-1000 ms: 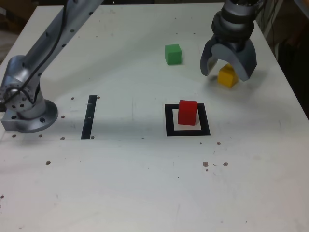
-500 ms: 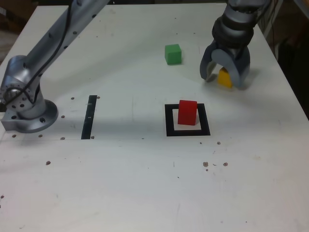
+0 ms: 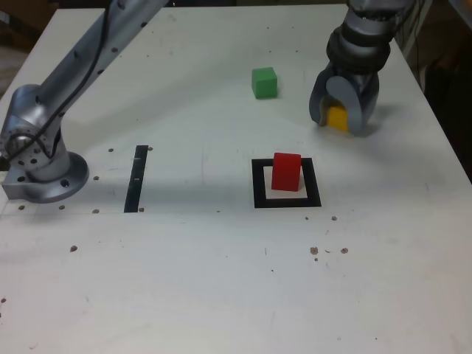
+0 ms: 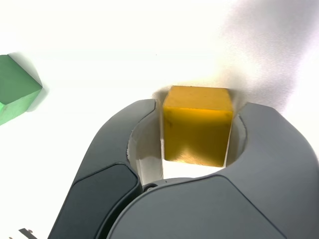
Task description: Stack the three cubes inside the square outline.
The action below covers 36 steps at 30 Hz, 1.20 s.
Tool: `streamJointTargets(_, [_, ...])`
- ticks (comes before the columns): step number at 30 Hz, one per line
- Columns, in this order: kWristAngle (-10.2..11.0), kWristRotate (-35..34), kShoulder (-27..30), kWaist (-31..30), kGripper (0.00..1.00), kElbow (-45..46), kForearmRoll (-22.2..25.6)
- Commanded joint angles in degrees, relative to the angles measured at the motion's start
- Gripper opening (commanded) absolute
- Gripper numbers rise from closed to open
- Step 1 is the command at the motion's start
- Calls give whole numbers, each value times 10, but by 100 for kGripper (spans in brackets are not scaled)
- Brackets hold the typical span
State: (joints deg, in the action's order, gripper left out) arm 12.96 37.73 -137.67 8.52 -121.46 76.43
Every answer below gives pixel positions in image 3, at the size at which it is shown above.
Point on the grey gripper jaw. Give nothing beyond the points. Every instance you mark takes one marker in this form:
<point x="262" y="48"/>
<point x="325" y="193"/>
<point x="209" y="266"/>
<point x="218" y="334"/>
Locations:
<point x="316" y="99"/>
<point x="355" y="110"/>

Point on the yellow cube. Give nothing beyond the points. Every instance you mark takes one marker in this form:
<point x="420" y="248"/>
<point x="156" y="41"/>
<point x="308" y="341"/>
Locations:
<point x="337" y="118"/>

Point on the green cube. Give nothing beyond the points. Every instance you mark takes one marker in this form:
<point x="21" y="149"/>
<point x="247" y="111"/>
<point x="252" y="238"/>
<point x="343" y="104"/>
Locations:
<point x="264" y="83"/>

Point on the red cube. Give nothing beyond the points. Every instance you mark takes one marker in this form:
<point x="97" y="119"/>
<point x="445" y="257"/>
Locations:
<point x="285" y="171"/>

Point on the black tape square outline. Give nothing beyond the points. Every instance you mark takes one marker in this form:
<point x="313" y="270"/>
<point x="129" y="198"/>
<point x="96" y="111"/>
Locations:
<point x="258" y="184"/>

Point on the black tape strip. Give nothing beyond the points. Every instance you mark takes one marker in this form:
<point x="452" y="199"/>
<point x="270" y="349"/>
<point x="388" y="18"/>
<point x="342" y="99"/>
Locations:
<point x="135" y="180"/>

